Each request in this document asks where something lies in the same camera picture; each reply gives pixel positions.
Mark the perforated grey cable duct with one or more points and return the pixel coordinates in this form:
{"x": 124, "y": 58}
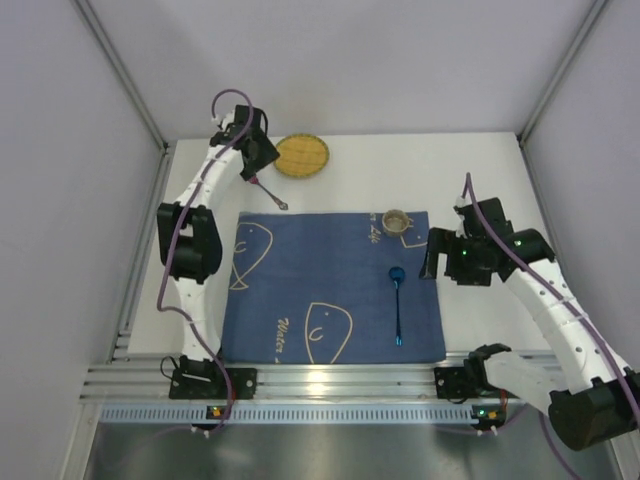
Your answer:
{"x": 298, "y": 414}

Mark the right aluminium corner post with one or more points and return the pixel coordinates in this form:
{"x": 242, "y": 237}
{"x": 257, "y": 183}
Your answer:
{"x": 561, "y": 71}

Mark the round yellow woven coaster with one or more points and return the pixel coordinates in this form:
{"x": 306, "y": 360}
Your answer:
{"x": 301, "y": 155}

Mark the blue metallic spoon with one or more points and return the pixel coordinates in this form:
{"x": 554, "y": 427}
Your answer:
{"x": 397, "y": 276}

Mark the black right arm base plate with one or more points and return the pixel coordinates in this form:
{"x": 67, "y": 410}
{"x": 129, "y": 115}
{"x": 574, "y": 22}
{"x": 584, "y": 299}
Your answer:
{"x": 466, "y": 381}

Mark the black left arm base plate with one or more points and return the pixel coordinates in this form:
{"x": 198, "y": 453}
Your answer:
{"x": 204, "y": 380}

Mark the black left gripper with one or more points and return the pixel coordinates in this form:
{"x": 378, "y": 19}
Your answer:
{"x": 258, "y": 155}

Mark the aluminium front rail frame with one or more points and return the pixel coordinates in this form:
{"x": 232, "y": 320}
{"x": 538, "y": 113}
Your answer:
{"x": 146, "y": 379}

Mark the aluminium corner post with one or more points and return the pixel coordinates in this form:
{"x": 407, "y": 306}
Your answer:
{"x": 561, "y": 71}
{"x": 99, "y": 33}

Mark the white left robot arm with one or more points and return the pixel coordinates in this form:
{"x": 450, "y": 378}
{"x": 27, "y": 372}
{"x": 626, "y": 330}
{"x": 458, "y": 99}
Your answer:
{"x": 190, "y": 244}

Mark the speckled ceramic cup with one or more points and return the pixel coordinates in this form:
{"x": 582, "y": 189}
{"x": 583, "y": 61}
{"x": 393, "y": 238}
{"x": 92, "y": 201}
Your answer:
{"x": 395, "y": 222}

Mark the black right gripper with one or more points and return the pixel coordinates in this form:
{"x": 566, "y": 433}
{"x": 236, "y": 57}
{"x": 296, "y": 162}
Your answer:
{"x": 451, "y": 254}

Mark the purple fork with patterned handle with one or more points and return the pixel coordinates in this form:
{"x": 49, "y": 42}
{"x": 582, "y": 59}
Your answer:
{"x": 283, "y": 206}

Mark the blue cloth placemat with fish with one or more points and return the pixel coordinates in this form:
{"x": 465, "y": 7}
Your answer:
{"x": 315, "y": 289}

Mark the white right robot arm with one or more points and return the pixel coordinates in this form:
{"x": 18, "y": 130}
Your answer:
{"x": 598, "y": 399}

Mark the left aluminium corner post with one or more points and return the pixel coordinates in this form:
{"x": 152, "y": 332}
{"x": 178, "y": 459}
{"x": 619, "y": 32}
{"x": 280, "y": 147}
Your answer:
{"x": 99, "y": 33}

